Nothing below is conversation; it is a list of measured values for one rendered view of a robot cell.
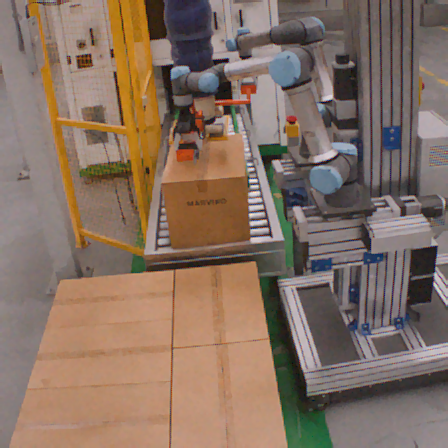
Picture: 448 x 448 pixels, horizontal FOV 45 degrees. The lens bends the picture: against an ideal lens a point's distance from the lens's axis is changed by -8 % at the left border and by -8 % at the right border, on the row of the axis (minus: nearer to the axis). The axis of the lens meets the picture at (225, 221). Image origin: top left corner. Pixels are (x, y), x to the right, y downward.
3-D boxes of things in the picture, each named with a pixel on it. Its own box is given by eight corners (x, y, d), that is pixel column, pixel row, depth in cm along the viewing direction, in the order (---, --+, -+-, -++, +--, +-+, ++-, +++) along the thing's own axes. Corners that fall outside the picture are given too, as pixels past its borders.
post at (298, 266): (292, 270, 373) (285, 122, 325) (303, 269, 373) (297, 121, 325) (294, 276, 367) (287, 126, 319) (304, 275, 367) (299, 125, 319)
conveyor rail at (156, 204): (166, 133, 504) (164, 113, 495) (172, 132, 504) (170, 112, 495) (150, 285, 301) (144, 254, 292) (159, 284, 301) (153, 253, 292)
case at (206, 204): (181, 201, 351) (172, 139, 332) (248, 195, 349) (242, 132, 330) (172, 254, 299) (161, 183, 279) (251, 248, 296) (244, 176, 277)
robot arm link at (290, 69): (355, 179, 215) (306, 42, 199) (342, 195, 204) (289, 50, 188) (328, 183, 222) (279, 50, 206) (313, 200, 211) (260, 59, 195)
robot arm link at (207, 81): (223, 68, 222) (199, 67, 227) (207, 76, 214) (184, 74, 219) (225, 87, 226) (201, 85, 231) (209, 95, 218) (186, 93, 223)
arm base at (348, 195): (355, 188, 236) (355, 166, 231) (365, 204, 222) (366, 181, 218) (320, 192, 235) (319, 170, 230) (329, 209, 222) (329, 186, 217)
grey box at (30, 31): (38, 65, 323) (28, 16, 309) (46, 63, 323) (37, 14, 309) (29, 73, 306) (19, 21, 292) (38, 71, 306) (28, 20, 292)
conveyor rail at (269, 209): (241, 125, 504) (239, 104, 495) (247, 124, 504) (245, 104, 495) (275, 272, 301) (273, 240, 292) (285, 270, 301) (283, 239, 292)
